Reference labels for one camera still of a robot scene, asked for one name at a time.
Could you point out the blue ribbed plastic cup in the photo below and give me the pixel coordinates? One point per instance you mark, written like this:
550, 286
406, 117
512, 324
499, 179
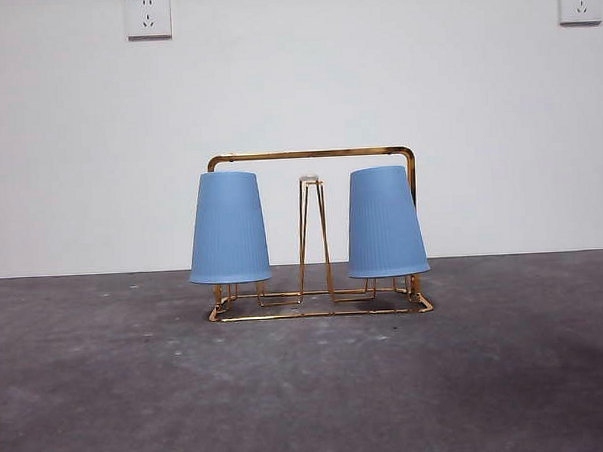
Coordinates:
229, 229
386, 222

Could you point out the white wall socket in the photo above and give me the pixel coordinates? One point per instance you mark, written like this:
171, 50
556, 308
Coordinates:
579, 1
147, 15

